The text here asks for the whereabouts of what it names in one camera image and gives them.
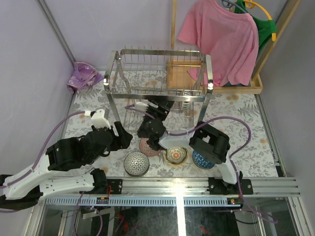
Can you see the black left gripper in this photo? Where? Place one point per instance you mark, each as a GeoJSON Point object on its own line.
{"type": "Point", "coordinates": [115, 135]}

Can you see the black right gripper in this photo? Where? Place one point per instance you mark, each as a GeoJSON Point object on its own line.
{"type": "Point", "coordinates": [164, 107]}

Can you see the black white patterned bowl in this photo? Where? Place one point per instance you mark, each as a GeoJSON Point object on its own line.
{"type": "Point", "coordinates": [136, 164]}

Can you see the striped white bowl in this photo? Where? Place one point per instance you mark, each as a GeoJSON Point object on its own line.
{"type": "Point", "coordinates": [184, 105]}

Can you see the steel two-tier dish rack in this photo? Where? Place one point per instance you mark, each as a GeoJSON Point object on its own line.
{"type": "Point", "coordinates": [159, 75]}

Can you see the blue triangle patterned bowl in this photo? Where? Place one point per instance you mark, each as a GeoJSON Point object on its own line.
{"type": "Point", "coordinates": [200, 161]}

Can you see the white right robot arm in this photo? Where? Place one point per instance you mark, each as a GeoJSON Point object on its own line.
{"type": "Point", "coordinates": [206, 140]}

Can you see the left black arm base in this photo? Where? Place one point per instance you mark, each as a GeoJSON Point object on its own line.
{"type": "Point", "coordinates": [110, 186]}

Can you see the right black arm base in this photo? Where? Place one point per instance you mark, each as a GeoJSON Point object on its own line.
{"type": "Point", "coordinates": [218, 187]}

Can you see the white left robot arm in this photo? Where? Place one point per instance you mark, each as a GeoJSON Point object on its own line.
{"type": "Point", "coordinates": [34, 184]}

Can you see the red patterned bowl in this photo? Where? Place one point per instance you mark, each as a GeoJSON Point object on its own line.
{"type": "Point", "coordinates": [146, 149]}

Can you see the yellow rimmed floral bowl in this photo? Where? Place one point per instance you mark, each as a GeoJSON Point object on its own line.
{"type": "Point", "coordinates": [176, 156]}

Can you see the wooden clothes stand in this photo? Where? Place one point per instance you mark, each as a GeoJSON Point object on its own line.
{"type": "Point", "coordinates": [256, 73]}

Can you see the purple crumpled cloth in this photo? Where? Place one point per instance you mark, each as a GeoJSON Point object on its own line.
{"type": "Point", "coordinates": [84, 76]}

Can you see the pink t-shirt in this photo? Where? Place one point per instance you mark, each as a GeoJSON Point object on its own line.
{"type": "Point", "coordinates": [230, 39]}

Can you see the blue grey clothes hanger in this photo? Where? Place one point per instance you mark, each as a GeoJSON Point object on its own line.
{"type": "Point", "coordinates": [228, 4]}

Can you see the green t-shirt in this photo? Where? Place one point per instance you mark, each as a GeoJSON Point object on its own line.
{"type": "Point", "coordinates": [266, 28]}

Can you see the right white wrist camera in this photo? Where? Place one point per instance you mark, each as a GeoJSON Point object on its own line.
{"type": "Point", "coordinates": [141, 106]}

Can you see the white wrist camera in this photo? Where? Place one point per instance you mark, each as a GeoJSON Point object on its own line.
{"type": "Point", "coordinates": [99, 118]}
{"type": "Point", "coordinates": [141, 106]}

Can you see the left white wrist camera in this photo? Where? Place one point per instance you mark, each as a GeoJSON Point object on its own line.
{"type": "Point", "coordinates": [99, 118]}

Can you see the aluminium rail frame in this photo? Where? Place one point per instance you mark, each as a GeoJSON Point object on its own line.
{"type": "Point", "coordinates": [256, 154]}

